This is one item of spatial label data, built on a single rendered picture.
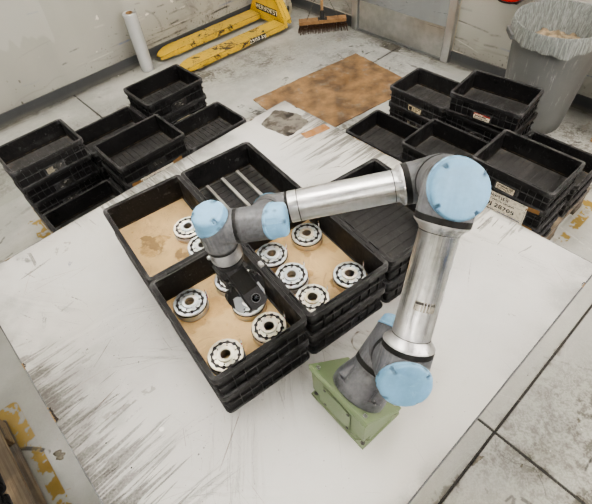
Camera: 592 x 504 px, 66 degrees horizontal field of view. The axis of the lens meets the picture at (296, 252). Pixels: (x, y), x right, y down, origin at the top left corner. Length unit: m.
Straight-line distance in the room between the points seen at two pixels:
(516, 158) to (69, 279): 2.09
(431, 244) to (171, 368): 0.92
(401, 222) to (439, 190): 0.73
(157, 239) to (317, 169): 0.76
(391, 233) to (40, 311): 1.25
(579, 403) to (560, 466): 0.30
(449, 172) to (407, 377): 0.43
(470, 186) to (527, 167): 1.61
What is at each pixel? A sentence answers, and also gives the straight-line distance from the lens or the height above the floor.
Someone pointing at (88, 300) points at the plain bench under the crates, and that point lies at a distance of 1.78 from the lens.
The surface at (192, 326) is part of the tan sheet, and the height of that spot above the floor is 0.83.
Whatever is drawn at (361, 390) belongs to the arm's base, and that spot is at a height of 0.90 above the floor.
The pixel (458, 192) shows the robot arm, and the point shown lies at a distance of 0.90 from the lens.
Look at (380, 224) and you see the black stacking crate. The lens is 1.60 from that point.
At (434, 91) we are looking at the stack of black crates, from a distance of 3.18.
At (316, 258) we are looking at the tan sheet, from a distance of 1.49.
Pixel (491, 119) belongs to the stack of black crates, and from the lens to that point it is 2.71.
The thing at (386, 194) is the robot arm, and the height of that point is 1.28.
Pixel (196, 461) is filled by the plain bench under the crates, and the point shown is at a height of 0.70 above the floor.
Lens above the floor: 1.98
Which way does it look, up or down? 50 degrees down
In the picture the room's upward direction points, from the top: 6 degrees counter-clockwise
